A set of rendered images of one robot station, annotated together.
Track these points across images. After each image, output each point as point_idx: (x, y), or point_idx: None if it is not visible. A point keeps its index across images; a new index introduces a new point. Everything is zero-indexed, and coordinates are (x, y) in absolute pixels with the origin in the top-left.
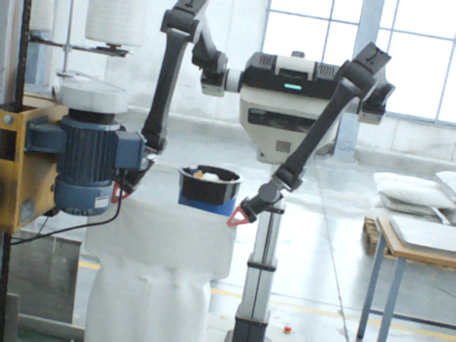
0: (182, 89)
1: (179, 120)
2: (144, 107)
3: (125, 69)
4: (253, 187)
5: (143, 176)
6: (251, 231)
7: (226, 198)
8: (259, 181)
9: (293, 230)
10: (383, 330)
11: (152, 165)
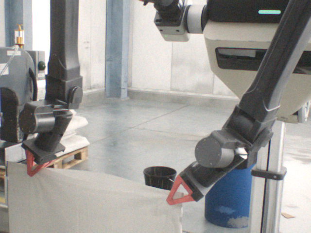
0: None
1: (230, 101)
2: (202, 93)
3: (185, 65)
4: (289, 151)
5: (58, 139)
6: (285, 191)
7: (250, 162)
8: (296, 145)
9: None
10: None
11: (65, 124)
